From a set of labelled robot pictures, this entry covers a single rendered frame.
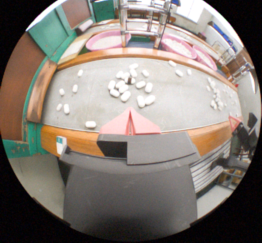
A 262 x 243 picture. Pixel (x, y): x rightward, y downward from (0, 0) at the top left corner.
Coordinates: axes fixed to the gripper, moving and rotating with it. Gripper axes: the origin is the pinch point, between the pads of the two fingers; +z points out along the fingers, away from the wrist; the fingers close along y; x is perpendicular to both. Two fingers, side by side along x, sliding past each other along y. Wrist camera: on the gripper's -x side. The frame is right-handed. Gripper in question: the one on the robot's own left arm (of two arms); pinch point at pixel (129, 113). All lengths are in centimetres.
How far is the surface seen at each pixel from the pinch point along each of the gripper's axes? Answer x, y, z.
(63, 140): 10.2, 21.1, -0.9
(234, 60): -158, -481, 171
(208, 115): 8.2, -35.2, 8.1
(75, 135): 10.8, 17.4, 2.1
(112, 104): 5.2, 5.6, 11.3
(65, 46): -26, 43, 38
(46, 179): 89, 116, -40
